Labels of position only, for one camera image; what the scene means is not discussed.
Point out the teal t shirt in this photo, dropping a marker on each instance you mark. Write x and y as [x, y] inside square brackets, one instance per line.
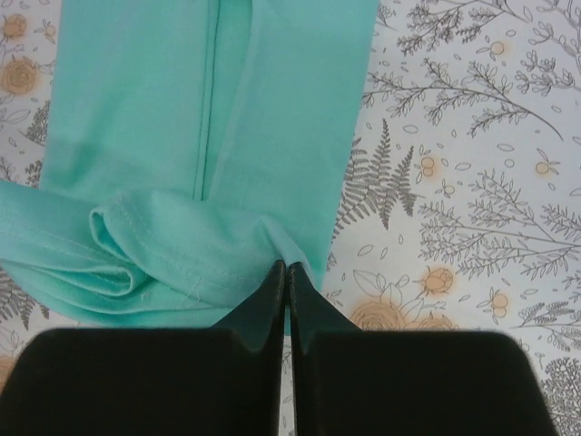
[191, 145]

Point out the floral tablecloth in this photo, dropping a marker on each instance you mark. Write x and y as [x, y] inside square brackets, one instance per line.
[460, 202]

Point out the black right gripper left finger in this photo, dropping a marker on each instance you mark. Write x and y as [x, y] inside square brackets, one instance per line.
[221, 380]

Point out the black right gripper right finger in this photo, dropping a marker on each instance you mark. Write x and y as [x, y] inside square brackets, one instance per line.
[348, 381]

